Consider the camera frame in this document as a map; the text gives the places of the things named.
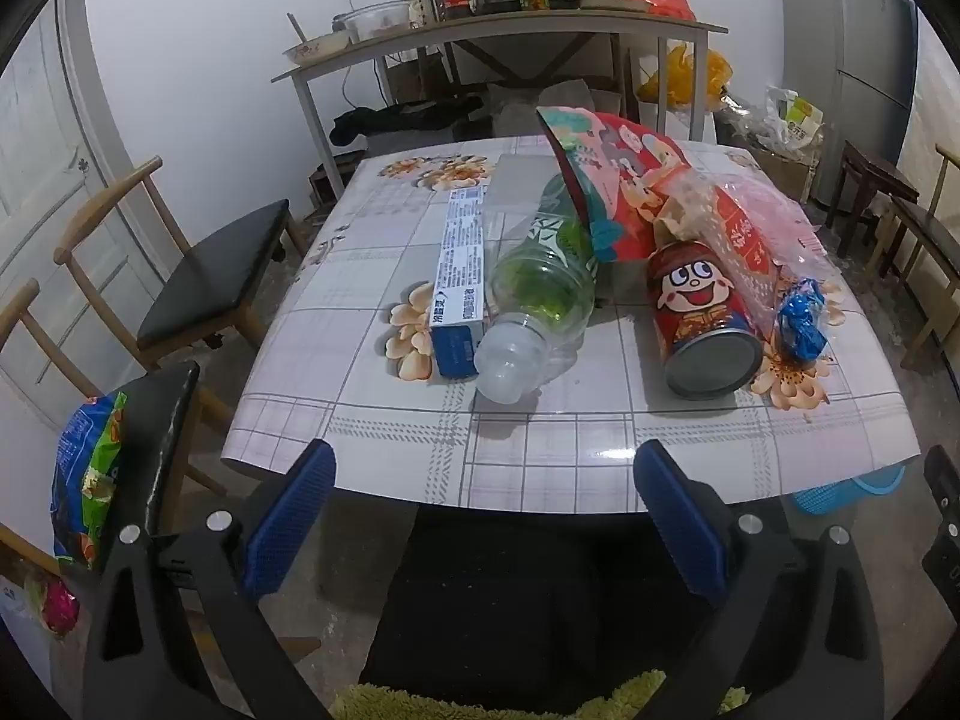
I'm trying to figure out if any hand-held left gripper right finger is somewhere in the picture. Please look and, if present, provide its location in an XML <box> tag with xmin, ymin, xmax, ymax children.
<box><xmin>632</xmin><ymin>439</ymin><xmax>886</xmax><ymax>720</ymax></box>

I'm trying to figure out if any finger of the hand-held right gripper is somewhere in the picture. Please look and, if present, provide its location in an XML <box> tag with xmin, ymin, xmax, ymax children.
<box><xmin>922</xmin><ymin>445</ymin><xmax>960</xmax><ymax>527</ymax></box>

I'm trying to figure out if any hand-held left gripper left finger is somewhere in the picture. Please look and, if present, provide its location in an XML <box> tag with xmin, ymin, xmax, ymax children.
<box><xmin>82</xmin><ymin>439</ymin><xmax>338</xmax><ymax>720</ymax></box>

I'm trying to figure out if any blue plastic basket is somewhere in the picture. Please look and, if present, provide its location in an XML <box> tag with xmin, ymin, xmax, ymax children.
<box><xmin>793</xmin><ymin>463</ymin><xmax>906</xmax><ymax>517</ymax></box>

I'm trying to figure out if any blue wrapper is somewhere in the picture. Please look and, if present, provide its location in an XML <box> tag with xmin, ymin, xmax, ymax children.
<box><xmin>776</xmin><ymin>277</ymin><xmax>830</xmax><ymax>365</ymax></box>

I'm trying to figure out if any red cartoon drink can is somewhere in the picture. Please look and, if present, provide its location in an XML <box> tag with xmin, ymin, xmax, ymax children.
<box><xmin>646</xmin><ymin>240</ymin><xmax>764</xmax><ymax>400</ymax></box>

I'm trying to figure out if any clear bottle with green label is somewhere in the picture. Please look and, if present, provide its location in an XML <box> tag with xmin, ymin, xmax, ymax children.
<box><xmin>474</xmin><ymin>172</ymin><xmax>601</xmax><ymax>404</ymax></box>

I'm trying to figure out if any blue white toothpaste box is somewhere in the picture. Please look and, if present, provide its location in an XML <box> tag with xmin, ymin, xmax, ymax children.
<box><xmin>429</xmin><ymin>187</ymin><xmax>500</xmax><ymax>380</ymax></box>

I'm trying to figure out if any pink clear plastic bag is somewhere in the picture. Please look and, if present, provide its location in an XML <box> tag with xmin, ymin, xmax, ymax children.
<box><xmin>660</xmin><ymin>169</ymin><xmax>833</xmax><ymax>331</ymax></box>

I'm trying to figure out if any red cartoon snack bag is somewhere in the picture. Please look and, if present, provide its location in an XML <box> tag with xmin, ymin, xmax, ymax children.
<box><xmin>536</xmin><ymin>106</ymin><xmax>721</xmax><ymax>263</ymax></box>

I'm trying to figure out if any blue green snack packet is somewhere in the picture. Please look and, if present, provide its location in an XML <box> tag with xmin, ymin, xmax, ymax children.
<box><xmin>49</xmin><ymin>392</ymin><xmax>128</xmax><ymax>571</ymax></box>

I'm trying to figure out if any green white fluffy garment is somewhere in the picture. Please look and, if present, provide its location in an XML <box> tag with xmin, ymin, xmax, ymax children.
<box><xmin>330</xmin><ymin>669</ymin><xmax>751</xmax><ymax>720</ymax></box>

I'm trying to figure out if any pink item in clear bag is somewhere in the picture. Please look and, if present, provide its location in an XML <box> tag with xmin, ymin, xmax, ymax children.
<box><xmin>41</xmin><ymin>577</ymin><xmax>80</xmax><ymax>635</ymax></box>

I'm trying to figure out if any wooden chair with grey seat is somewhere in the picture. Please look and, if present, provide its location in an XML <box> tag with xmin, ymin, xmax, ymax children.
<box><xmin>874</xmin><ymin>142</ymin><xmax>960</xmax><ymax>368</ymax></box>

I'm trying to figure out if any dark wooden stool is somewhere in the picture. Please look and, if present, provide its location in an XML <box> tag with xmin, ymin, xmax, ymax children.
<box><xmin>825</xmin><ymin>139</ymin><xmax>920</xmax><ymax>256</ymax></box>

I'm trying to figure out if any large cardboard box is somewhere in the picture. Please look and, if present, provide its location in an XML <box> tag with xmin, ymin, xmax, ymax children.
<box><xmin>742</xmin><ymin>142</ymin><xmax>818</xmax><ymax>203</ymax></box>

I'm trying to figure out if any black cloth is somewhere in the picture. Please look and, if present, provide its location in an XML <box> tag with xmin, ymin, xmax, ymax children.
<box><xmin>330</xmin><ymin>96</ymin><xmax>485</xmax><ymax>147</ymax></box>

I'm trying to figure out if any white door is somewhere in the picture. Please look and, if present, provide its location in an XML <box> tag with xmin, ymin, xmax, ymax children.
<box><xmin>0</xmin><ymin>0</ymin><xmax>162</xmax><ymax>428</ymax></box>

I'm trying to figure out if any yellow plastic bag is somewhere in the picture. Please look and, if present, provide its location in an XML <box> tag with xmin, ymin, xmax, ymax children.
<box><xmin>637</xmin><ymin>43</ymin><xmax>732</xmax><ymax>107</ymax></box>

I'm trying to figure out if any small cardboard box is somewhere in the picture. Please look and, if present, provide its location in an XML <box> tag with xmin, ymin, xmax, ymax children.
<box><xmin>386</xmin><ymin>52</ymin><xmax>451</xmax><ymax>102</ymax></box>

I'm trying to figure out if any grey refrigerator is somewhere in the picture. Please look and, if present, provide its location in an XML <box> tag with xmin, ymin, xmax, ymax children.
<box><xmin>780</xmin><ymin>0</ymin><xmax>920</xmax><ymax>211</ymax></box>

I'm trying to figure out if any floral ceramic bowl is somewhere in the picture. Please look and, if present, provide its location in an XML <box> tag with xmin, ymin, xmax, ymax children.
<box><xmin>283</xmin><ymin>31</ymin><xmax>352</xmax><ymax>66</ymax></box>

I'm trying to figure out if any clear glass container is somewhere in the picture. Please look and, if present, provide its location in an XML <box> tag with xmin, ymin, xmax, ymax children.
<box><xmin>332</xmin><ymin>2</ymin><xmax>412</xmax><ymax>44</ymax></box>

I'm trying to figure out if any long grey side table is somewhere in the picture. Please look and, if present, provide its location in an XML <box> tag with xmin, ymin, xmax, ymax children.
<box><xmin>271</xmin><ymin>7</ymin><xmax>730</xmax><ymax>200</ymax></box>

